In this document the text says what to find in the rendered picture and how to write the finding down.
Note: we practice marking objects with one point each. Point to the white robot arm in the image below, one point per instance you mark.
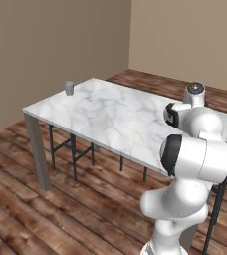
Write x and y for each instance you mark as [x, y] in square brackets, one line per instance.
[198, 162]

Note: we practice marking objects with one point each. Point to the black metal stool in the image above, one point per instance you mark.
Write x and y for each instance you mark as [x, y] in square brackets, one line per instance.
[215, 209]
[73, 156]
[145, 174]

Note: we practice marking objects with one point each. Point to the marble top dining counter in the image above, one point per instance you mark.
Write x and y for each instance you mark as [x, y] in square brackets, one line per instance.
[112, 113]

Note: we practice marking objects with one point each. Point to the small grey cup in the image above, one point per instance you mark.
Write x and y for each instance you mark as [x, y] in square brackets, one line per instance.
[69, 88]

